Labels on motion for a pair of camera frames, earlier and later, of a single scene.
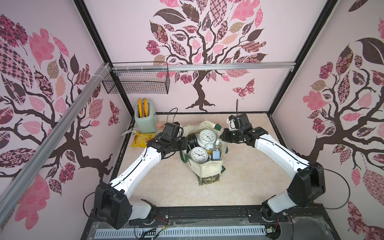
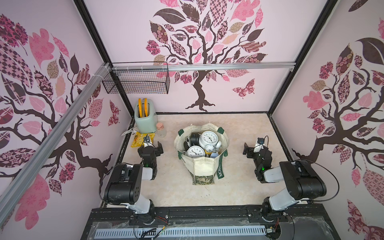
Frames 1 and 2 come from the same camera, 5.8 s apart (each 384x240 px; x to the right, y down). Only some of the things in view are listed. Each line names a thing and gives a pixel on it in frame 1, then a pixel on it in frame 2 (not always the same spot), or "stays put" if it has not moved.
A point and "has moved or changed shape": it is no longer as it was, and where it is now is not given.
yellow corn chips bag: (140, 139) stays put
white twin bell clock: (206, 138) stays put
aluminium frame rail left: (9, 197) stays put
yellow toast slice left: (140, 108) stays put
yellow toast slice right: (146, 107) stays put
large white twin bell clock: (198, 154) has moved or changed shape
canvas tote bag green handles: (208, 172) has moved or changed shape
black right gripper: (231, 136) -> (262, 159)
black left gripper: (183, 143) -> (159, 149)
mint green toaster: (145, 116) stays put
